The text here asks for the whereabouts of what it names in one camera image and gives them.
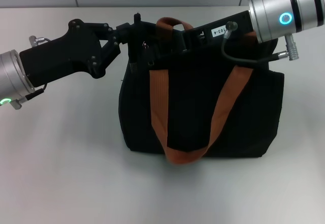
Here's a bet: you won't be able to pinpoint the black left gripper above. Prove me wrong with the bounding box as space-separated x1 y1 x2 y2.
19 18 133 87

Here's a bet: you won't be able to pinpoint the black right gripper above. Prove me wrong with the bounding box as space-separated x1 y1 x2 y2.
153 10 257 59

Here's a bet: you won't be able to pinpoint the silver zipper pull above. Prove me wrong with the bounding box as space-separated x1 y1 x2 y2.
142 41 155 67

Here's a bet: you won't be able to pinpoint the black food bag brown handles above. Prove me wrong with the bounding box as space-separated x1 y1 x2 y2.
118 12 284 168

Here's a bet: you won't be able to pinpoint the left gripper cable metal plug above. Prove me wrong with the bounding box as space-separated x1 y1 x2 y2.
28 35 53 48

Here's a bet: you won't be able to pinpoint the thin black left wrist cable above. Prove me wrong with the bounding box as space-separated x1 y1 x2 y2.
24 83 48 101

